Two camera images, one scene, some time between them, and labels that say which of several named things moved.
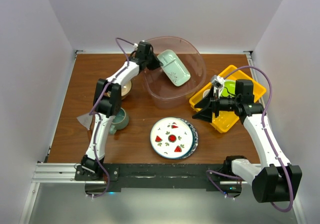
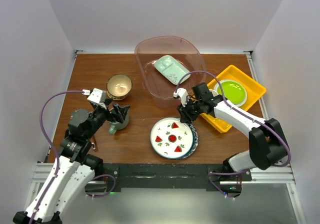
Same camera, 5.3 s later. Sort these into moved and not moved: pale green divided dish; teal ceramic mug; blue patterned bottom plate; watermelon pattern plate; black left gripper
Moved: pale green divided dish; black left gripper
Not moved: blue patterned bottom plate; teal ceramic mug; watermelon pattern plate
